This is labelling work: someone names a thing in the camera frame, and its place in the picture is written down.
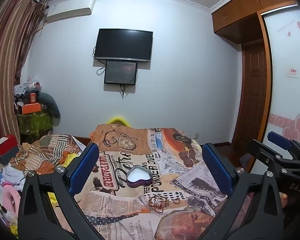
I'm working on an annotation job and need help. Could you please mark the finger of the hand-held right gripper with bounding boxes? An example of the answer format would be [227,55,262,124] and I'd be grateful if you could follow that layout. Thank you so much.
[267,131,300,160]
[247,139,300,178]

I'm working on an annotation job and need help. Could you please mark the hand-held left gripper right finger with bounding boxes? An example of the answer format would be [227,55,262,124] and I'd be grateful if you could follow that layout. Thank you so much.
[197,143,283,240]

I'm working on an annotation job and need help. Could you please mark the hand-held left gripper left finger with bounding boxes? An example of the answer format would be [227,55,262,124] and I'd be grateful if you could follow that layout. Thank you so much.
[17,142,105,240]

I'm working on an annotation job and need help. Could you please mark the purple heart-shaped tin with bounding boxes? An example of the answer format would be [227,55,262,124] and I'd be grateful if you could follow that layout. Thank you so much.
[126,165,153,189]

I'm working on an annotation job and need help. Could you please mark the yellow cloth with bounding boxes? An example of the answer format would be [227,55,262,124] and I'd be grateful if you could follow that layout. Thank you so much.
[64,153,78,166]

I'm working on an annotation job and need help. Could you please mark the striped orange quilt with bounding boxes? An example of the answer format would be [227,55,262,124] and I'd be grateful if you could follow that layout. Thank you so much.
[14,132,83,176]

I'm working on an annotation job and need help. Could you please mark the brown wooden door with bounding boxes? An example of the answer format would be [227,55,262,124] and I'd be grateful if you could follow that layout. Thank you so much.
[241,40,268,146]

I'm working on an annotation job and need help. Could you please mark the yellow plastic object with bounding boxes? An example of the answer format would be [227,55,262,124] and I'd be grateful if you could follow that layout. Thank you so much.
[107,116,131,127]

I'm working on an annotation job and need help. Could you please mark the red door sticker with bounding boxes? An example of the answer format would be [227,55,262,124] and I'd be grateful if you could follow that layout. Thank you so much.
[287,67,299,79]

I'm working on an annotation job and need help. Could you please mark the orange box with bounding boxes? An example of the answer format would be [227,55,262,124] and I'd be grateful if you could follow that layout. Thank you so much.
[21,103,42,115]

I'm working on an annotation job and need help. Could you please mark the newspaper printed blanket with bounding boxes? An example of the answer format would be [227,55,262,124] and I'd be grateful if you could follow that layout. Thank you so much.
[47,123,231,240]

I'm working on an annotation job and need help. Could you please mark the pink cloth item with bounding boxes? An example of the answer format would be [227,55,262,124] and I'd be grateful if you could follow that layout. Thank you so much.
[0,182,21,221]

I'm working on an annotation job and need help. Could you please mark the red box with white lid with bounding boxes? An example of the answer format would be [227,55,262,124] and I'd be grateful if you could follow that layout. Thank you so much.
[0,134,19,157]

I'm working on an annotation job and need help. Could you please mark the cartoon printed sheet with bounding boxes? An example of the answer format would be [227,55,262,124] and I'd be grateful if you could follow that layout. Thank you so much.
[0,167,26,233]

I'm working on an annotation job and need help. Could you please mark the small black monitor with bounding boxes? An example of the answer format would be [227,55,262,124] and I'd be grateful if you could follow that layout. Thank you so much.
[104,60,138,85]

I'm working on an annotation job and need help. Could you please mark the wooden wardrobe cabinet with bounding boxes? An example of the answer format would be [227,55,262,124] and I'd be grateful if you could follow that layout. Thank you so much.
[211,0,300,46]

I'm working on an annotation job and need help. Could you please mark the striped brown curtain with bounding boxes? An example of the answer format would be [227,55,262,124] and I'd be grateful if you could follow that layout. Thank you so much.
[0,0,48,161]

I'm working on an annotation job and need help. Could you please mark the white air conditioner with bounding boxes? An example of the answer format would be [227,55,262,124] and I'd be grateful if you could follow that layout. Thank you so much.
[45,0,96,24]

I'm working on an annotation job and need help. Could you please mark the black cable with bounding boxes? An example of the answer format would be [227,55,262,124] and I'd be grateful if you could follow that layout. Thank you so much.
[119,84,131,98]
[92,45,106,76]

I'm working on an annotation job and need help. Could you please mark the black wall television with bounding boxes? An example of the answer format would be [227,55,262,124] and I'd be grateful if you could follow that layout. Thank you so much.
[94,28,154,63]

